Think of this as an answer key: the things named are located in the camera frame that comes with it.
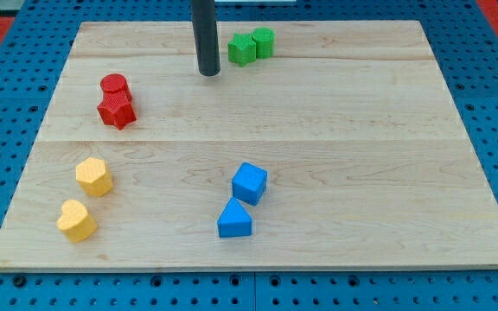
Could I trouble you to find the black cylindrical robot arm stick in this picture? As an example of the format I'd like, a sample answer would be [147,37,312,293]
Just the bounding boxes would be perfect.
[191,0,220,77]

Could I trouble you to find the green star block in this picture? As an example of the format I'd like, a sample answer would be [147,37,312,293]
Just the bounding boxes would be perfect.
[228,33,257,67]

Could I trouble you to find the red star block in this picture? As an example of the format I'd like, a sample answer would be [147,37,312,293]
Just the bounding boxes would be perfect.
[97,92,137,130]

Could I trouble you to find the blue cube block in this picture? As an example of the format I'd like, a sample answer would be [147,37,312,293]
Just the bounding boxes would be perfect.
[232,162,268,206]

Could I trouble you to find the blue triangle block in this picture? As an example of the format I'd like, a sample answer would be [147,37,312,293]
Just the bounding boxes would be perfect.
[217,197,252,238]

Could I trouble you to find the light wooden board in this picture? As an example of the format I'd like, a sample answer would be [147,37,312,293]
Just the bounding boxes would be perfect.
[0,21,498,273]

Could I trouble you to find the green cylinder block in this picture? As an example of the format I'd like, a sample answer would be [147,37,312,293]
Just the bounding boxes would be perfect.
[252,27,275,59]

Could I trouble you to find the red cylinder block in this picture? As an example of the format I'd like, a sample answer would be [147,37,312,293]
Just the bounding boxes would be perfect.
[99,73,132,101]

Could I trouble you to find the yellow hexagon block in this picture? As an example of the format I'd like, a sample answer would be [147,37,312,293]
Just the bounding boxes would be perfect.
[75,157,113,197]

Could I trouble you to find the yellow heart block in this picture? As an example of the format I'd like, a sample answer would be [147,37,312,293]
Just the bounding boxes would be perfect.
[56,200,98,243]

